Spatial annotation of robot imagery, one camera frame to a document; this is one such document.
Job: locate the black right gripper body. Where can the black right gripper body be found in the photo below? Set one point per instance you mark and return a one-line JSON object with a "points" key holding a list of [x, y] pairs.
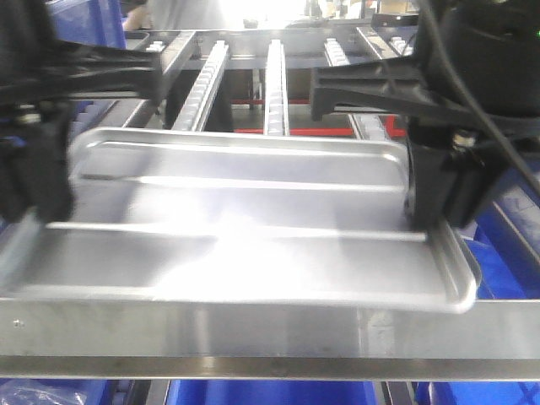
{"points": [[453, 174]]}

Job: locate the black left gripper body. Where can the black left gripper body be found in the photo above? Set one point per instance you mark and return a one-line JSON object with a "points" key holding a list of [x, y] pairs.
{"points": [[34, 161]]}

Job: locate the silver metal tray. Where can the silver metal tray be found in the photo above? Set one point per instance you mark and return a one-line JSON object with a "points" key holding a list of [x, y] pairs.
{"points": [[238, 219]]}

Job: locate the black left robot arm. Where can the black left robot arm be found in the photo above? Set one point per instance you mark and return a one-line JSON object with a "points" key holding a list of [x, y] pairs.
{"points": [[41, 77]]}

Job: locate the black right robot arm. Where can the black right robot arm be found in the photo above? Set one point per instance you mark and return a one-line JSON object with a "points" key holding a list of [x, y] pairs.
{"points": [[469, 92]]}

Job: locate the lower right blue bin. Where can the lower right blue bin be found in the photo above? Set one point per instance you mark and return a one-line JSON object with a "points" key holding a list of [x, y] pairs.
{"points": [[506, 245]]}

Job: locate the blue bin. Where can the blue bin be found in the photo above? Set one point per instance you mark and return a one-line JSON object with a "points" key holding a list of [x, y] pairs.
{"points": [[270, 392], [506, 245]]}

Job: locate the steel front rack beam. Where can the steel front rack beam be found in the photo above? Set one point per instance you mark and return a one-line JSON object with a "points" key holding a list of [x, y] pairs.
{"points": [[496, 340]]}

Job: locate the lower middle blue bin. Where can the lower middle blue bin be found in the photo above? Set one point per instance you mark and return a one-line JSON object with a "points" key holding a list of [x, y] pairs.
{"points": [[270, 392]]}

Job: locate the flat steel divider rail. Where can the flat steel divider rail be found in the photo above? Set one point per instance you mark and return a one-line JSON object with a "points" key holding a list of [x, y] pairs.
{"points": [[173, 49]]}

